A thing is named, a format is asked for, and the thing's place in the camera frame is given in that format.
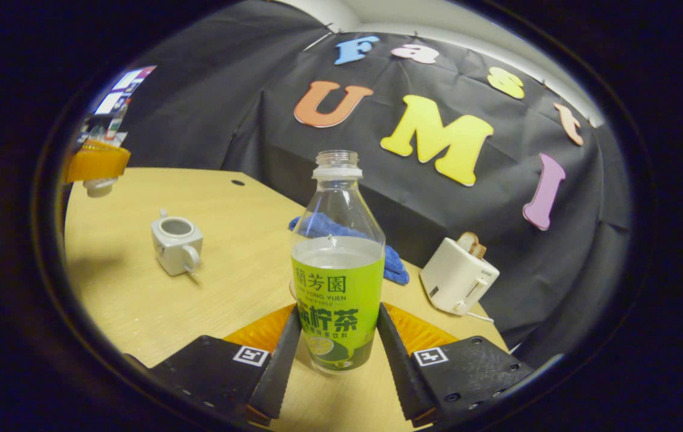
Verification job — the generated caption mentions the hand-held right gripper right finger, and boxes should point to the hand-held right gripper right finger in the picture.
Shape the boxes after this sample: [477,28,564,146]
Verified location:
[376,302,534,428]

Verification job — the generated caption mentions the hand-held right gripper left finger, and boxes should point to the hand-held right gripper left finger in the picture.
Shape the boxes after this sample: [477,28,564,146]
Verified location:
[125,303,303,425]

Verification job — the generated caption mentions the white teacup lid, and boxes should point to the white teacup lid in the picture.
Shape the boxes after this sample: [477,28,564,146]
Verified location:
[82,177,120,199]

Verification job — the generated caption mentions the green label water bottle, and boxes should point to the green label water bottle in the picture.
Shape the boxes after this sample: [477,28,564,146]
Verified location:
[290,150,387,374]

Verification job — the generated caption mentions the white floral teacup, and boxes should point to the white floral teacup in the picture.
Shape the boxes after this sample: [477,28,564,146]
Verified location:
[151,209,204,277]

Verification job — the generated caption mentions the computer monitor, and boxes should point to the computer monitor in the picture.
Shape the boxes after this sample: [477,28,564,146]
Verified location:
[93,65,158,116]

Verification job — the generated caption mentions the blue towel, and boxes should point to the blue towel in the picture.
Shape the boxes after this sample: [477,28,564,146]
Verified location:
[288,212,411,286]

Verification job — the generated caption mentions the white toaster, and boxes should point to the white toaster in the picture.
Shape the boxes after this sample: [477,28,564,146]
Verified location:
[420,237,501,317]

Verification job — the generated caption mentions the bread slice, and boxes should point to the bread slice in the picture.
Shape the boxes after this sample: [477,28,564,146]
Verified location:
[457,232,488,260]

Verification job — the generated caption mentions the black backdrop cloth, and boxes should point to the black backdrop cloth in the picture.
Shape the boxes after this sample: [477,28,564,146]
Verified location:
[119,0,634,368]

